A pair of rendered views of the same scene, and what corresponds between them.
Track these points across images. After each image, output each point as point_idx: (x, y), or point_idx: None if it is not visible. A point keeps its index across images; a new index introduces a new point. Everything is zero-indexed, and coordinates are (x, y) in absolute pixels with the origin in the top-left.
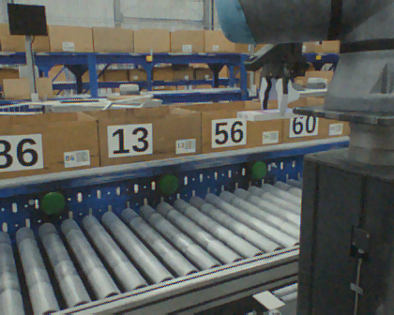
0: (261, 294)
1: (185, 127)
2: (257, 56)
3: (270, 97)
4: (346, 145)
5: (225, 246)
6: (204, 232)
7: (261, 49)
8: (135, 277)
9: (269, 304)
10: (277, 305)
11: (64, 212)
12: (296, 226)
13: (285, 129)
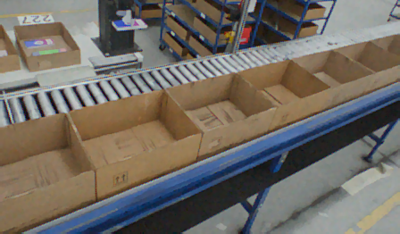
0: (140, 56)
1: (177, 95)
2: None
3: (128, 21)
4: None
5: (148, 79)
6: (158, 87)
7: None
8: (183, 67)
9: (138, 54)
10: (137, 54)
11: None
12: (106, 88)
13: (64, 133)
